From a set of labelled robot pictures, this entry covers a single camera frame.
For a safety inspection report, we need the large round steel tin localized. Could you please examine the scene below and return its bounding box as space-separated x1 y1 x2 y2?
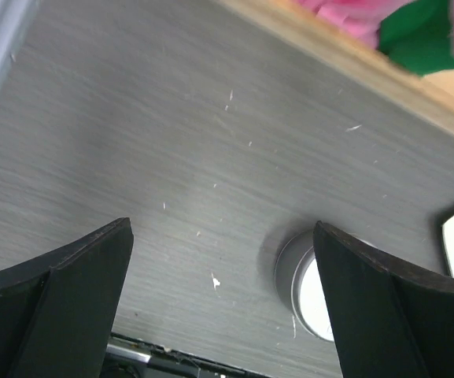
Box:
274 230 316 317

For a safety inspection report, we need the round steel lid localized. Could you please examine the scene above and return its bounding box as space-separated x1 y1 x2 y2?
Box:
291 235 334 343

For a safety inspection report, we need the green shirt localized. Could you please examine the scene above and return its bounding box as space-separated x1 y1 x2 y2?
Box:
378 0 454 76

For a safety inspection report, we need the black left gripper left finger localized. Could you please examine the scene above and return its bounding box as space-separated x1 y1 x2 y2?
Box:
0 218 134 377

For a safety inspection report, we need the pink shirt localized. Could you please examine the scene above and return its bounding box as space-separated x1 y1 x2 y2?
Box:
297 1 454 57

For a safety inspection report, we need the wooden clothes rack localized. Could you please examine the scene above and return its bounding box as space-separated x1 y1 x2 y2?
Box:
220 1 454 136

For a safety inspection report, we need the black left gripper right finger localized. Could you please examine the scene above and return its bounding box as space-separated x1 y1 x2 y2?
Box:
313 221 454 377

